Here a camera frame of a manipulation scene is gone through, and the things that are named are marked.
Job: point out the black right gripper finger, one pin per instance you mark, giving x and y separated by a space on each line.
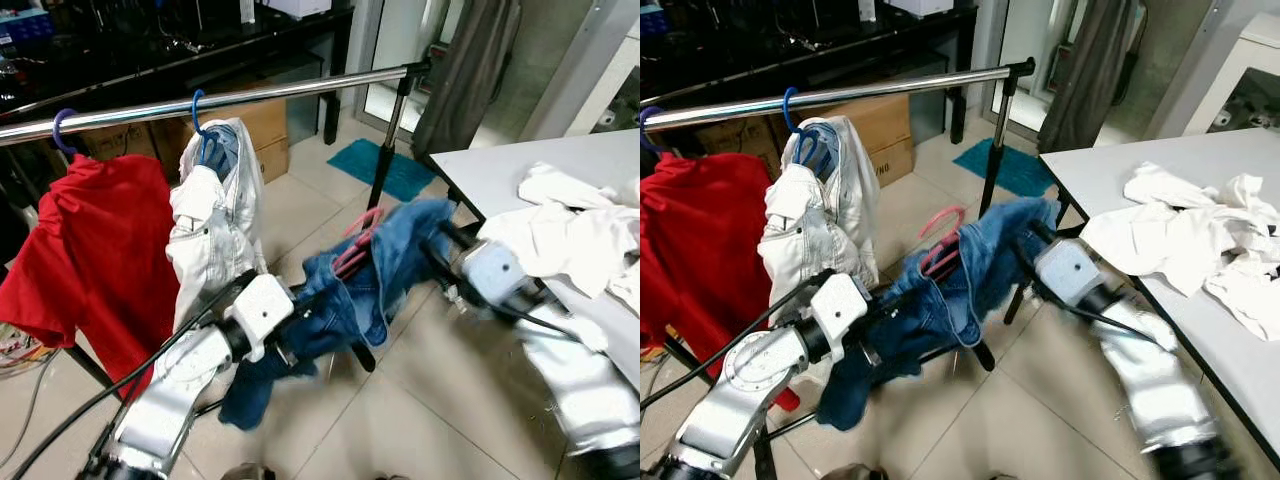
1025 258
458 235
440 262
1040 232

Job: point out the blue denim jeans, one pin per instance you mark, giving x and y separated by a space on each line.
350 300
940 310

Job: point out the red plastic hanger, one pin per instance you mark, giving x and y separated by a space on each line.
355 250
942 250

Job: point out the white printed T-shirt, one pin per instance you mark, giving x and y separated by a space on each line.
560 240
1170 240

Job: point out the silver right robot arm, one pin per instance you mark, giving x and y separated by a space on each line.
580 380
1150 370

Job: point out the blue plastic hanger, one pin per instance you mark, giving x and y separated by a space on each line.
805 148
210 150

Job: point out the purple plastic hanger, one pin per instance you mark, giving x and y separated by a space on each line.
58 125
645 120

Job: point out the white table with black legs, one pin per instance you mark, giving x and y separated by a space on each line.
480 170
1100 165

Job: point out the teal floor mat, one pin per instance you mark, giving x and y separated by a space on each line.
1000 165
375 165

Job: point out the white denim jacket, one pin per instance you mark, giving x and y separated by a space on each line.
810 240
215 240

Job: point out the dark robot foot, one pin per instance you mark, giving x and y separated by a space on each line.
852 472
247 472

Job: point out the dark grey curtain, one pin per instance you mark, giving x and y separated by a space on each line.
465 80
1090 80

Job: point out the glass sliding door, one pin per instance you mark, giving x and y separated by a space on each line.
400 60
1020 60

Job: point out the brown cardboard box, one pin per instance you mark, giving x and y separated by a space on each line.
885 140
265 140

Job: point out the red shirt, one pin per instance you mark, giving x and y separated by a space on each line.
700 250
90 250

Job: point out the chrome clothes rack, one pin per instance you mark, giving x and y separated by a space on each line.
880 92
250 97

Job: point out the white carton box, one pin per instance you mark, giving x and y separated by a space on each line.
918 6
298 8

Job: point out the clear plastic bag of goods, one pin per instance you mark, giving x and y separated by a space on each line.
20 350

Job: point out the blue carton box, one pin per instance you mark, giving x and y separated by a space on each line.
25 25
652 22

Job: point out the black glass console table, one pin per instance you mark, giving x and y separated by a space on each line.
150 50
780 50

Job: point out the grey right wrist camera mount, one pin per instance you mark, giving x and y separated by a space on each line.
495 275
1068 272

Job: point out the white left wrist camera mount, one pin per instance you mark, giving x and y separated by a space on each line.
840 308
262 310

